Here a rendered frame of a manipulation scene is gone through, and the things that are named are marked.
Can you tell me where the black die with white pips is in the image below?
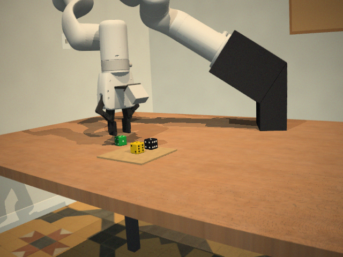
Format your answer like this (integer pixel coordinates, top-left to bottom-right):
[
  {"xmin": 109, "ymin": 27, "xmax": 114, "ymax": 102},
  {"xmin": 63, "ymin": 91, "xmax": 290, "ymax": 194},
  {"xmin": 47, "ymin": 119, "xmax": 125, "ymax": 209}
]
[{"xmin": 144, "ymin": 138, "xmax": 158, "ymax": 150}]

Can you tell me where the yellow die with black pips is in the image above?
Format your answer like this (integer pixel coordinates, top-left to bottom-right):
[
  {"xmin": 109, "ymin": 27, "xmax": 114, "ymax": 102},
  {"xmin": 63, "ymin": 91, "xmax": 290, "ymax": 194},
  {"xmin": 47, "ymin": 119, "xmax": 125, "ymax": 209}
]
[{"xmin": 130, "ymin": 141, "xmax": 144, "ymax": 154}]

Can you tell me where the green die with white pips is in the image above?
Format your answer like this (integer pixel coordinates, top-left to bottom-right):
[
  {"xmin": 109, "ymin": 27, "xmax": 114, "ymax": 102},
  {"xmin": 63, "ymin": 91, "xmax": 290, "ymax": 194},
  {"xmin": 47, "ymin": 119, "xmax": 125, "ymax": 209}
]
[{"xmin": 114, "ymin": 135, "xmax": 127, "ymax": 146}]

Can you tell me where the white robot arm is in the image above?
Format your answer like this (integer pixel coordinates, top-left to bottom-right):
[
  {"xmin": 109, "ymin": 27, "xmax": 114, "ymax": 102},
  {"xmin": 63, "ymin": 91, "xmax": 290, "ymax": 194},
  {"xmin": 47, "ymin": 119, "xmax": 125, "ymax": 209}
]
[{"xmin": 52, "ymin": 0, "xmax": 231, "ymax": 105}]

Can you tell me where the beige flat mat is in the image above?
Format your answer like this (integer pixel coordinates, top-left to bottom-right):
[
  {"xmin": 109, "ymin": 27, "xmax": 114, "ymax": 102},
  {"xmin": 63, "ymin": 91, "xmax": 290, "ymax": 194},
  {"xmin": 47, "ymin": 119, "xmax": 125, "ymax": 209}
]
[{"xmin": 97, "ymin": 146, "xmax": 177, "ymax": 165}]

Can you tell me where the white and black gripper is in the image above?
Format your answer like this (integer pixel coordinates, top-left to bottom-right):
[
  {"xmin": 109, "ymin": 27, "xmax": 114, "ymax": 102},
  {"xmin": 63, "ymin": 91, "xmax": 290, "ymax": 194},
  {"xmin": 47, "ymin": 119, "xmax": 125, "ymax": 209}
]
[{"xmin": 95, "ymin": 70, "xmax": 139, "ymax": 136}]

